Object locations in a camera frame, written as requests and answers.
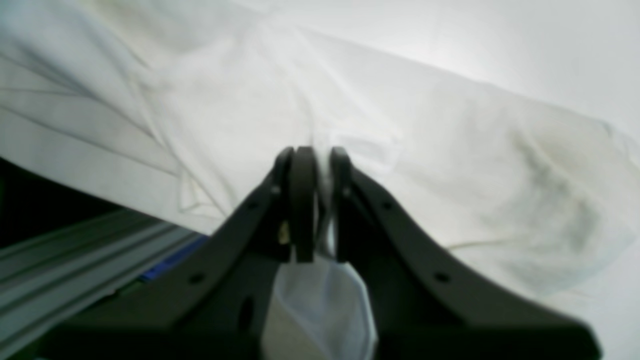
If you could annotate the white printed T-shirt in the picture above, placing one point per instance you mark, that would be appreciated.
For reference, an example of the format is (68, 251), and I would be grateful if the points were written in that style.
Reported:
(506, 128)

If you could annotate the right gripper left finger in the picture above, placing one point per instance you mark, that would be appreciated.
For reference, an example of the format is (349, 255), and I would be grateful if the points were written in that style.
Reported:
(213, 305)

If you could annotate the aluminium frame stand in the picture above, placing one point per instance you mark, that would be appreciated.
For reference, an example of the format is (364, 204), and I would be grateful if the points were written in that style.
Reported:
(48, 278)

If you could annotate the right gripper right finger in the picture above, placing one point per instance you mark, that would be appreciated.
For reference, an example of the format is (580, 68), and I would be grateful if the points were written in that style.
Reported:
(427, 304)

